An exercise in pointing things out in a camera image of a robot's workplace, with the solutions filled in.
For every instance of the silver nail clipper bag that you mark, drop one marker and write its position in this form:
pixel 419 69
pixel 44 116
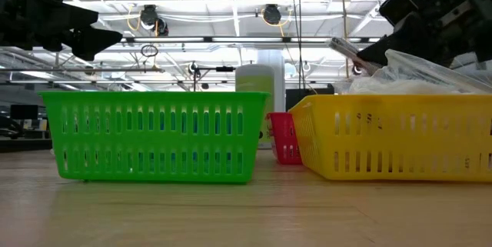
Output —
pixel 346 51

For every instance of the red plastic basket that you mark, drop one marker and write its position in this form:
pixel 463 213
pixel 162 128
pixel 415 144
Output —
pixel 284 139

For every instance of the white building column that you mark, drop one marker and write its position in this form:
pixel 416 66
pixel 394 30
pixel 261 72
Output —
pixel 278 70

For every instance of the brown ceiling beam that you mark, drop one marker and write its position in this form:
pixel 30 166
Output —
pixel 77 70

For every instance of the black computer monitor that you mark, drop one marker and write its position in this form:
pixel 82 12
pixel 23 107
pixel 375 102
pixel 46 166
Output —
pixel 24 112

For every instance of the green disinfecting wipes canister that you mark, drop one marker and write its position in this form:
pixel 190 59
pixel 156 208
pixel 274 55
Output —
pixel 253 79

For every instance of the yellow plastic basket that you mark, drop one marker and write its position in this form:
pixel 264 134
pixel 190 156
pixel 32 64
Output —
pixel 384 139

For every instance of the black flat panel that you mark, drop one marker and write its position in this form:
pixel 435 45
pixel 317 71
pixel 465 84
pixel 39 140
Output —
pixel 294 97

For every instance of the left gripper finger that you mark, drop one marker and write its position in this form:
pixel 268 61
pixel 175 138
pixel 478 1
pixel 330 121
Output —
pixel 96 43
pixel 69 15

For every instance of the green plastic basket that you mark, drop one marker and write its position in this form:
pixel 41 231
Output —
pixel 153 99

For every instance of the white cotton pads bag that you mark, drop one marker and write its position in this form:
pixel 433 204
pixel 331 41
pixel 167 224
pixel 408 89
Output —
pixel 369 85
pixel 415 72

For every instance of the black stand with bar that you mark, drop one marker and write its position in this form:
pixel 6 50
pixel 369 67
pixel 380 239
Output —
pixel 194 69

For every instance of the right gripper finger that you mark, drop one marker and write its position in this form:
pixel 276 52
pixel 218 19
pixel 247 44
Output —
pixel 374 56
pixel 411 43

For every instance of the black ceiling light rail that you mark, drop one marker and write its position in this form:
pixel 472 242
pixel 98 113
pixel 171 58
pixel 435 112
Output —
pixel 246 39

